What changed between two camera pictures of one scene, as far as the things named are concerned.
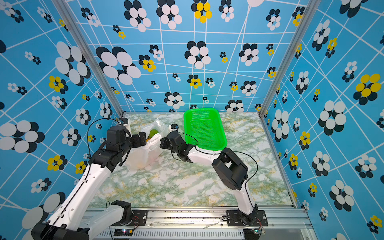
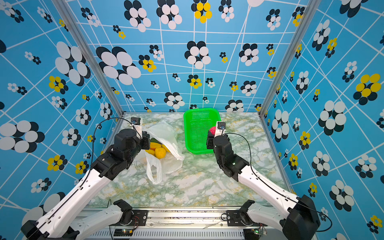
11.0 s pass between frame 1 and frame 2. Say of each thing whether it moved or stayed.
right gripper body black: moved
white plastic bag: moved
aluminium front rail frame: stayed
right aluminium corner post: stayed
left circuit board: stayed
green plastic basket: stayed
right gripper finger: moved
